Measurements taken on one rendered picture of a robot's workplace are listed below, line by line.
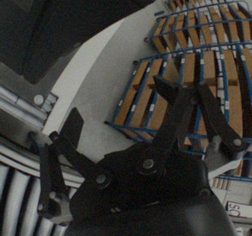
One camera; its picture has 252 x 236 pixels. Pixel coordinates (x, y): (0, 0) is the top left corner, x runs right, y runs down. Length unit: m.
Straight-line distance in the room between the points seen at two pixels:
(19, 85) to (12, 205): 0.32
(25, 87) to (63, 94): 0.11
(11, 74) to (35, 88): 0.07
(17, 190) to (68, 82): 0.34
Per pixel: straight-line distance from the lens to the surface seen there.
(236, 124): 0.94
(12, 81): 0.35
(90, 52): 0.45
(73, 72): 0.40
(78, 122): 0.20
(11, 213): 0.47
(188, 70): 1.30
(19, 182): 0.40
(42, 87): 0.35
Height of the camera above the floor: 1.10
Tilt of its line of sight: 43 degrees down
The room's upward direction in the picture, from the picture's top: 92 degrees clockwise
